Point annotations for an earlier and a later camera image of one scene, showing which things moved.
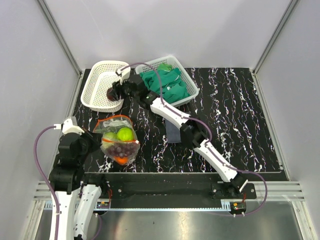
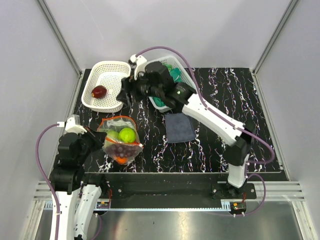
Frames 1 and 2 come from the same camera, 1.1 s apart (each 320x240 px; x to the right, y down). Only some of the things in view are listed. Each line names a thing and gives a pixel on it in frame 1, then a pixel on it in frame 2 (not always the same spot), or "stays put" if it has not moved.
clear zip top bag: (119, 142) stays put
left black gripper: (96, 138) stays put
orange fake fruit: (122, 161) stays put
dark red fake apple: (110, 97) → (99, 92)
